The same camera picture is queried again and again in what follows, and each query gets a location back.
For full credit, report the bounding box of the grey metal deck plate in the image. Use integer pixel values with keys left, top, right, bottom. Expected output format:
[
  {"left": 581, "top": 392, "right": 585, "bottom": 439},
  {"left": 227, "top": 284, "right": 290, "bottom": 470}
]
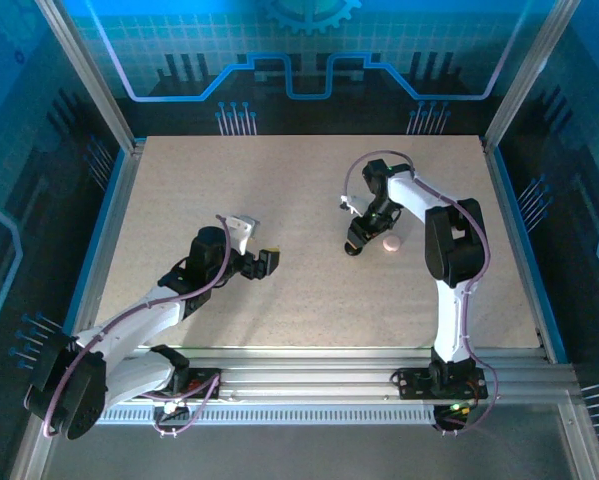
[{"left": 8, "top": 389, "right": 599, "bottom": 480}]

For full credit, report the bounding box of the blue circuit-print side panel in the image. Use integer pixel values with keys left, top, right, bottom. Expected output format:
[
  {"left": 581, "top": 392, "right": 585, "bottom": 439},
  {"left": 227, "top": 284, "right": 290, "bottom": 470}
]
[
  {"left": 0, "top": 0, "right": 130, "bottom": 480},
  {"left": 498, "top": 0, "right": 599, "bottom": 451}
]

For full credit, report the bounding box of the blue gear-print backdrop panel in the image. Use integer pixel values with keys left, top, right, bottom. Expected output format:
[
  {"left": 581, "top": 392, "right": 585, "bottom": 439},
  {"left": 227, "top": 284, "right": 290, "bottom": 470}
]
[{"left": 58, "top": 0, "right": 555, "bottom": 137}]

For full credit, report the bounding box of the blue-edged aluminium side rail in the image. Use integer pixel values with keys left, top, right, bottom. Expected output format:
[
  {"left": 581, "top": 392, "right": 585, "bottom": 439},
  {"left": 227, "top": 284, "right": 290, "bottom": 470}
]
[
  {"left": 53, "top": 142, "right": 148, "bottom": 364},
  {"left": 480, "top": 135, "right": 570, "bottom": 364}
]

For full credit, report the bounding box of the long aluminium mounting rail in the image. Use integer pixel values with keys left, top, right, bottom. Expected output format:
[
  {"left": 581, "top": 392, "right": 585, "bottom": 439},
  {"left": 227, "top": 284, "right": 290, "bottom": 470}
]
[{"left": 43, "top": 344, "right": 580, "bottom": 407}]

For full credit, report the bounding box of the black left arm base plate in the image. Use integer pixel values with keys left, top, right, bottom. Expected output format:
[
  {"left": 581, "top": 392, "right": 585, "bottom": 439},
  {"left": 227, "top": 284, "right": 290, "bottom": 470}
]
[{"left": 148, "top": 367, "right": 225, "bottom": 401}]

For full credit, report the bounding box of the slotted grey cable duct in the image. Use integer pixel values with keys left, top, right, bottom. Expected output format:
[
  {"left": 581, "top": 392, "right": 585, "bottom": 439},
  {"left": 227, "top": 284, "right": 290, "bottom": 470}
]
[{"left": 98, "top": 403, "right": 438, "bottom": 427}]

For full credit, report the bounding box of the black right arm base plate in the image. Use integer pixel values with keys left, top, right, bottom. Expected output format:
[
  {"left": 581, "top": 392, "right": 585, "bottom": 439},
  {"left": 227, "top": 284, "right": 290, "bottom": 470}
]
[{"left": 396, "top": 367, "right": 490, "bottom": 401}]

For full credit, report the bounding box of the coloured wire bundle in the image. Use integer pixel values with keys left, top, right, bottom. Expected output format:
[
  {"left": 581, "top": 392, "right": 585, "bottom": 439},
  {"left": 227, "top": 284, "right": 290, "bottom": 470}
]
[{"left": 431, "top": 394, "right": 480, "bottom": 436}]

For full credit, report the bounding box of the aluminium frame post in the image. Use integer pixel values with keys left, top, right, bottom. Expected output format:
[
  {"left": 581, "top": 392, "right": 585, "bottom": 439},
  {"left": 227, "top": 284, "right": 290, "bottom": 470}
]
[
  {"left": 480, "top": 0, "right": 583, "bottom": 151},
  {"left": 34, "top": 0, "right": 148, "bottom": 154}
]

